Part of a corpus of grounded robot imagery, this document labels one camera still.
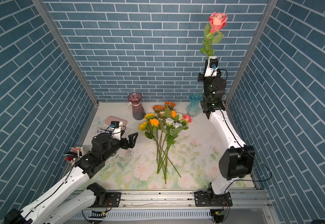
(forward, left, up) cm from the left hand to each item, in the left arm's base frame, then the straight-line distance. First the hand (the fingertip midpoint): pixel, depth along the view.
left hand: (134, 133), depth 75 cm
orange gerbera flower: (+35, -20, -13) cm, 42 cm away
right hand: (+22, -38, +31) cm, 53 cm away
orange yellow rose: (+20, -9, -17) cm, 27 cm away
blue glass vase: (+32, -39, -14) cm, 53 cm away
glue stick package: (+16, +31, -22) cm, 41 cm away
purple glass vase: (+26, +4, -14) cm, 30 cm away
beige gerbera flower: (+29, -14, -15) cm, 35 cm away
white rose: (+20, -18, -16) cm, 32 cm away
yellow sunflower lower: (+17, 0, -17) cm, 24 cm away
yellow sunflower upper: (+26, -4, -17) cm, 32 cm away
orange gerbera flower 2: (+33, -10, -16) cm, 38 cm away
